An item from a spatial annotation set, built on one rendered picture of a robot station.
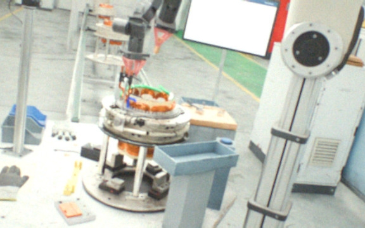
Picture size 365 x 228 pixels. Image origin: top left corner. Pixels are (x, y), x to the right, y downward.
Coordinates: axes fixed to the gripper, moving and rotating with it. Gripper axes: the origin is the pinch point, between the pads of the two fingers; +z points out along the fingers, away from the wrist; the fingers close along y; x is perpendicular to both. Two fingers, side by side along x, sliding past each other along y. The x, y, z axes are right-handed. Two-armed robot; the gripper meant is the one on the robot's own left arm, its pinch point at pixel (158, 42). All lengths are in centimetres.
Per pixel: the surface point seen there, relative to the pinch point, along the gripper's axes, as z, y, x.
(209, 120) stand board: 23.9, 3.4, 28.0
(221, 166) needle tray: 15.5, 35.8, 25.6
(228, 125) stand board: 23.5, 3.6, 35.7
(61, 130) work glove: 68, -20, -26
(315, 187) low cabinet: 157, -117, 196
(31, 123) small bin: 66, -18, -39
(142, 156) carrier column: 29.2, 24.9, 4.0
